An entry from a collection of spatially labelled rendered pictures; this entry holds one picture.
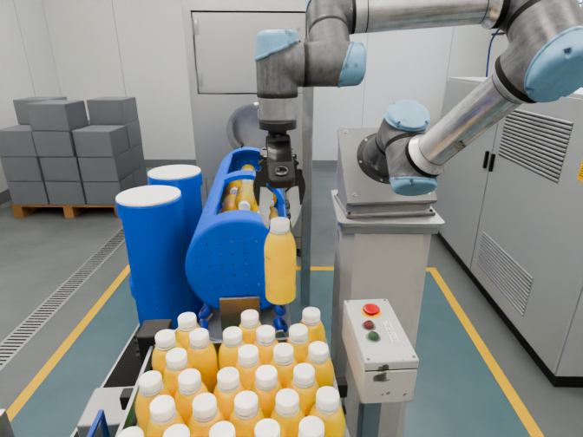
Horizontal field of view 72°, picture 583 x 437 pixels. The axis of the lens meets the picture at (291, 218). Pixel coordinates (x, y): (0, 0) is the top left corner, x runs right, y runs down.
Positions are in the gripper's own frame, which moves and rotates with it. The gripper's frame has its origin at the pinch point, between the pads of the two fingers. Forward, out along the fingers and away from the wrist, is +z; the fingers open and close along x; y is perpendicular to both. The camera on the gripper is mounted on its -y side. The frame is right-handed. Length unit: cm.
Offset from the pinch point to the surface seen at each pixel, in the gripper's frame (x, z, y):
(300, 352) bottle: -3.5, 25.2, -8.8
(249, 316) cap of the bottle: 7.0, 21.4, -0.8
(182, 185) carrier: 45, 30, 127
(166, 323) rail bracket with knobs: 27.9, 29.3, 8.5
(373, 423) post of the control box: -19.5, 44.1, -10.9
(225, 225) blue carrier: 12.7, 7.8, 18.1
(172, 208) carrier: 43, 30, 92
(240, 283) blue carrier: 10.0, 24.4, 18.1
